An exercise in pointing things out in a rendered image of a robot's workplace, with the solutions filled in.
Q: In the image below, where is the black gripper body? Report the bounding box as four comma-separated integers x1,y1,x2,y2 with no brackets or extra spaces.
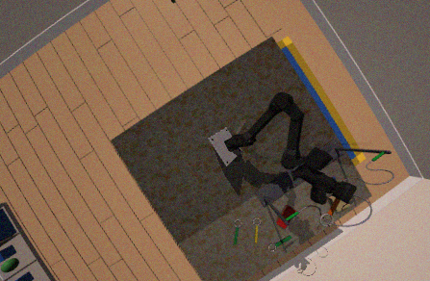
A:
310,171,357,203

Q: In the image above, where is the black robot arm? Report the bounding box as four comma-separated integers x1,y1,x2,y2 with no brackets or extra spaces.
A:
224,92,333,205

